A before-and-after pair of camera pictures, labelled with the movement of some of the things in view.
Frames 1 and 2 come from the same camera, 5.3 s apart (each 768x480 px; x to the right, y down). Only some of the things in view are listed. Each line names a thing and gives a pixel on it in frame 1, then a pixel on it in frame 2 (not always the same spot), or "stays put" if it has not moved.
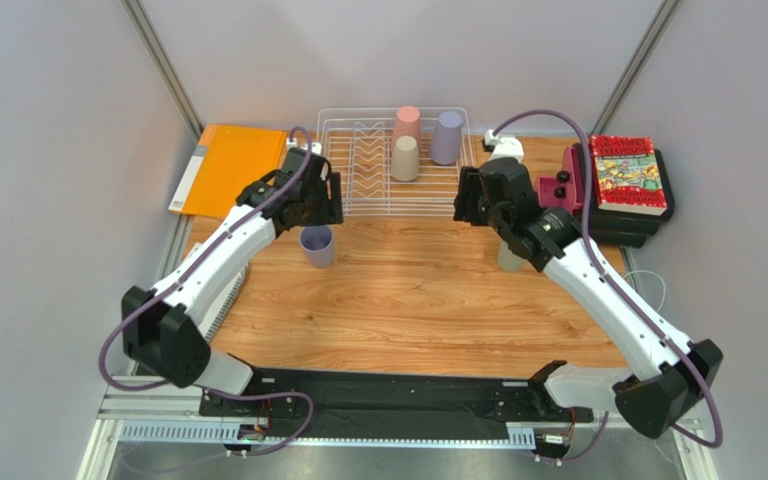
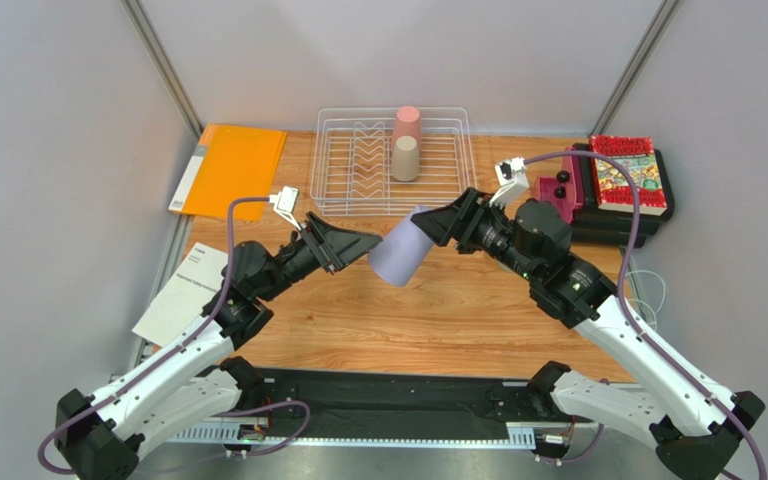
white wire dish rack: (357, 142) stays put
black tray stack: (618, 229) stays put
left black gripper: (332, 210) → (344, 246)
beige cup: (405, 159) stays put
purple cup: (446, 138) → (403, 252)
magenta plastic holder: (565, 190) stays put
